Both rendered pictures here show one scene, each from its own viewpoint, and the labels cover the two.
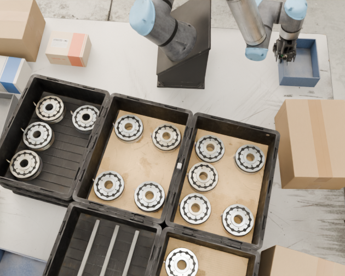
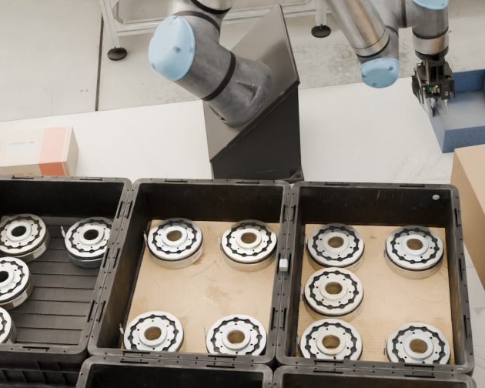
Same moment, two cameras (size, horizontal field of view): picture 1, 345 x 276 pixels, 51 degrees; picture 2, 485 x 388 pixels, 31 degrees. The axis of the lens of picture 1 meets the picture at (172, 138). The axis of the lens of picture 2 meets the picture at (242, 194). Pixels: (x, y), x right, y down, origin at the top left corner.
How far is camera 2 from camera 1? 0.57 m
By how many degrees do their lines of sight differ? 22
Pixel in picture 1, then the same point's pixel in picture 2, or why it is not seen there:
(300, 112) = not seen: outside the picture
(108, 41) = (108, 140)
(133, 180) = (199, 326)
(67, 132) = (58, 271)
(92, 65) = not seen: hidden behind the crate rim
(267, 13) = (383, 9)
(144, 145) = (210, 267)
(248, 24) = (352, 9)
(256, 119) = not seen: hidden behind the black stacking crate
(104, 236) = not seen: outside the picture
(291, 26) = (429, 23)
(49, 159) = (27, 320)
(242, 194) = (416, 312)
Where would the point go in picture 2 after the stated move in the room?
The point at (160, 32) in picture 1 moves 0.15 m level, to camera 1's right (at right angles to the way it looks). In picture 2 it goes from (208, 68) to (282, 56)
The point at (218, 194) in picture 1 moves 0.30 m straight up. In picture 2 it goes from (371, 321) to (376, 199)
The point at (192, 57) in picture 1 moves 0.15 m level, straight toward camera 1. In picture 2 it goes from (270, 106) to (276, 156)
